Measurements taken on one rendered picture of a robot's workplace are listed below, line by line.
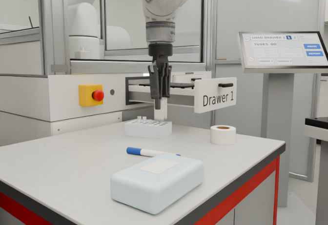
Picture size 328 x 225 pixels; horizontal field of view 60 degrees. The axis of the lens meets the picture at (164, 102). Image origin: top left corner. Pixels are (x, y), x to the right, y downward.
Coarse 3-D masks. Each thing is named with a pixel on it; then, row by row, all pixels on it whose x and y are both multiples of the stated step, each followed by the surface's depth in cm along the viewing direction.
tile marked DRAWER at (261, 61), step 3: (258, 60) 172; (261, 60) 172; (264, 60) 172; (267, 60) 171; (270, 60) 171; (273, 60) 171; (261, 63) 170; (264, 63) 170; (267, 63) 170; (270, 63) 170; (273, 63) 170
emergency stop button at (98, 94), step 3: (96, 90) 94; (99, 90) 94; (96, 93) 93; (99, 93) 93; (102, 93) 95; (93, 96) 93; (96, 96) 93; (99, 96) 94; (102, 96) 95; (96, 99) 93; (99, 99) 94; (102, 99) 95
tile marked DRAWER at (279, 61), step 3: (276, 60) 171; (279, 60) 171; (282, 60) 171; (285, 60) 171; (288, 60) 171; (291, 60) 171; (279, 63) 170; (282, 63) 170; (285, 63) 170; (288, 63) 170; (291, 63) 170
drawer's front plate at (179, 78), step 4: (176, 76) 136; (180, 76) 139; (184, 76) 142; (188, 76) 144; (192, 76) 147; (196, 76) 150; (200, 76) 153; (204, 76) 156; (176, 80) 136; (180, 80) 139; (184, 80) 142; (188, 80) 145
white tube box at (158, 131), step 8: (136, 120) 94; (152, 120) 92; (128, 128) 87; (136, 128) 86; (144, 128) 85; (152, 128) 83; (160, 128) 82; (168, 128) 88; (136, 136) 86; (144, 136) 85; (152, 136) 84; (160, 136) 83
